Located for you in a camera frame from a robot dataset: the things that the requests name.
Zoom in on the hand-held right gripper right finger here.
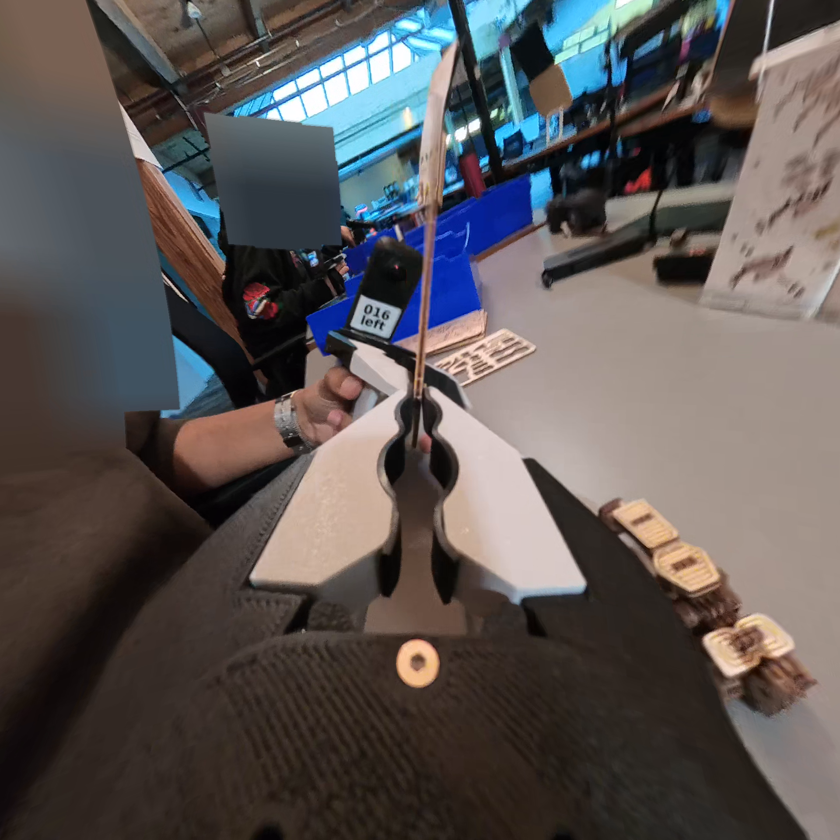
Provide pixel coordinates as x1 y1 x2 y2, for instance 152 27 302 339
425 387 588 608

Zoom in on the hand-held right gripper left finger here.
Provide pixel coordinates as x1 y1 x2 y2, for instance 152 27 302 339
248 387 418 631

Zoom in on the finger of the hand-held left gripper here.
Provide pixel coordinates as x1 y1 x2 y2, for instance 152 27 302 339
425 369 471 409
350 346 419 396

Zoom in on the laser-cut wooden gear sheet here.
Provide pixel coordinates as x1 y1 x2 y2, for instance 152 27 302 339
412 39 460 450

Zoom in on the person's left forearm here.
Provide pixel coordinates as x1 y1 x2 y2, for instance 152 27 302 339
125 400 290 493

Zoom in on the grey desk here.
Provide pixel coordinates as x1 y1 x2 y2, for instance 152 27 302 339
459 180 840 840

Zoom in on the person's left hand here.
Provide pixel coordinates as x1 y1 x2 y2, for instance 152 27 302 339
297 364 363 450

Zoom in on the stack of wooden parts sheets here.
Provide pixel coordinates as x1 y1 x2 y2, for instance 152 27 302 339
400 308 490 357

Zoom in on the blue storage bin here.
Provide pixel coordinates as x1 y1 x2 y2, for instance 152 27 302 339
306 252 483 345
344 174 534 260

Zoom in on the large punched-out wooden sheet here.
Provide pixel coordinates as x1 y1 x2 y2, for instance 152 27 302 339
435 328 537 386

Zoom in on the silver wristwatch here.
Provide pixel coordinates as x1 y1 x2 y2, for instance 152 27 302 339
274 390 315 455

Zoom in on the red canister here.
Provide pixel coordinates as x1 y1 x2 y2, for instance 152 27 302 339
457 151 488 198

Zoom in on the white standing paper sign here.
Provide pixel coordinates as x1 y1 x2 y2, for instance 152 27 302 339
416 42 458 206

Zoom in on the wooden model vehicle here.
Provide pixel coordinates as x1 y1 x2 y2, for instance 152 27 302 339
598 497 819 718

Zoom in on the black long case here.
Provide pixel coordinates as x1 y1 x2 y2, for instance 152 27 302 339
541 226 657 290

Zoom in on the black box device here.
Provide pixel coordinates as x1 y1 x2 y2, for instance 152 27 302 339
545 190 608 235

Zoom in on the black steel column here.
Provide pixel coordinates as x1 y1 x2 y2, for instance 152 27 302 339
449 0 504 185

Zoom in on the wooden beam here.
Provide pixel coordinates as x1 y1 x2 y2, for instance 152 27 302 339
134 157 253 358

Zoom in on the skylight window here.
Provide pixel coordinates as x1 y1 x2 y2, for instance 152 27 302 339
230 20 447 126

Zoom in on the person's olive sweater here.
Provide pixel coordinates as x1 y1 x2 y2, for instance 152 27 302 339
0 453 309 840

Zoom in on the black and brown board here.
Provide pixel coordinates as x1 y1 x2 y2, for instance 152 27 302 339
512 23 576 114

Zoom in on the black pouch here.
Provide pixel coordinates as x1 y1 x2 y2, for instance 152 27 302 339
653 246 719 286

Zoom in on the wooden workbench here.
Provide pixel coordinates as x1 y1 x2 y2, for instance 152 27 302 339
502 79 723 172

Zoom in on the white paper notice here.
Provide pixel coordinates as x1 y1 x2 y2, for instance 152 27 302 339
120 105 164 168

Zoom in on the grey flat slab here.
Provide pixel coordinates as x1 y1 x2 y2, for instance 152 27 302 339
604 180 736 231

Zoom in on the upright laser-cut plywood board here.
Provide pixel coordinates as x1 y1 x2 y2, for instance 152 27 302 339
699 39 840 322

